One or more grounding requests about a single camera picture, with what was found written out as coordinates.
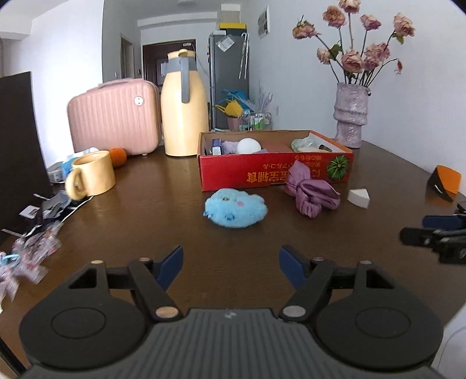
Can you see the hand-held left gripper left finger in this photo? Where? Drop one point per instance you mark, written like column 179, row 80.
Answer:
column 171, row 266

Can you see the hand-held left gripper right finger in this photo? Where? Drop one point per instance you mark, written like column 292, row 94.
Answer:
column 291, row 266

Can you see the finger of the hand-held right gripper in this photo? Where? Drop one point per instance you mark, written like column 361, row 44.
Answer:
column 415, row 237
column 442, row 221

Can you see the purple satin scrunchie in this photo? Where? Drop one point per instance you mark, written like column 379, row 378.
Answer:
column 309, row 191

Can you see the blue plush toy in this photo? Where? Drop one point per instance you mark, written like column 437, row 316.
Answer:
column 235, row 207

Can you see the red cardboard box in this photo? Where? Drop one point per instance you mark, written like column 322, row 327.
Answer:
column 236, row 175

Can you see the lavender fluffy cloth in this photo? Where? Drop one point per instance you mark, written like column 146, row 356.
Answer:
column 230, row 147

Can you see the orange black object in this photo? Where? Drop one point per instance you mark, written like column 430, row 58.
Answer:
column 447, row 178

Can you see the white wedge sponge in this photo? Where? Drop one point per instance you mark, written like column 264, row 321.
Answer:
column 359, row 198

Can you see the yellow ceramic mug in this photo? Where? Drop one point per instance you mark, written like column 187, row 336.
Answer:
column 94, row 175

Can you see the orange fruit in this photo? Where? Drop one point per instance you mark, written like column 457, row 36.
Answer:
column 118, row 157

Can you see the pale green cloth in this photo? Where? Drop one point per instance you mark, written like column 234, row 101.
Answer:
column 304, row 144

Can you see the small blue white box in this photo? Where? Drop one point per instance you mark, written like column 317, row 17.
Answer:
column 217, row 147

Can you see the white ball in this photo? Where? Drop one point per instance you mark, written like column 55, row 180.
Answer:
column 248, row 145

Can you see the purple textured vase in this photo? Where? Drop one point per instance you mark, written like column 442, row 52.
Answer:
column 351, row 116

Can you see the pile of clear packets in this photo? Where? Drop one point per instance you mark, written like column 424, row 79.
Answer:
column 34, row 247

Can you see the blue snack packet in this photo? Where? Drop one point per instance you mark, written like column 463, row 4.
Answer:
column 71, row 160

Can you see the yellow thermos jug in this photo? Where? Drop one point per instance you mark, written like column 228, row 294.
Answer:
column 184, row 120

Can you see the grey adapter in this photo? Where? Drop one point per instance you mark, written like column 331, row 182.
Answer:
column 56, row 174

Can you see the pink flower pot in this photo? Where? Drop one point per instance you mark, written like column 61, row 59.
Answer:
column 235, row 124

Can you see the pink suitcase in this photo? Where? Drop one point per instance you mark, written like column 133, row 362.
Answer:
column 113, row 116

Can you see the dried lavender bunch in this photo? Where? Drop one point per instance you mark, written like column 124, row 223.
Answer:
column 265, row 96

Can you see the blue yellow paper decorations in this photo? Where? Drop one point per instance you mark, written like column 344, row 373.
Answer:
column 233, row 104

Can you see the grey refrigerator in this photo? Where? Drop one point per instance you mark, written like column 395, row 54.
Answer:
column 227, row 94

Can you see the dried pink flowers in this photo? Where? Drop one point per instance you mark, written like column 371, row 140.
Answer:
column 358, row 58

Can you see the dark brown door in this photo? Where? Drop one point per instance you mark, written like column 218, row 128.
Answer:
column 151, row 62

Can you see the hanging white umbrella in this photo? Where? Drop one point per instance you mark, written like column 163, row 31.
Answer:
column 244, row 54

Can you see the white paper note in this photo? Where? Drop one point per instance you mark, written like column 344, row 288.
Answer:
column 225, row 43

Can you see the yellow white carton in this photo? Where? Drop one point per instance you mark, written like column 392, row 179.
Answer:
column 231, row 18

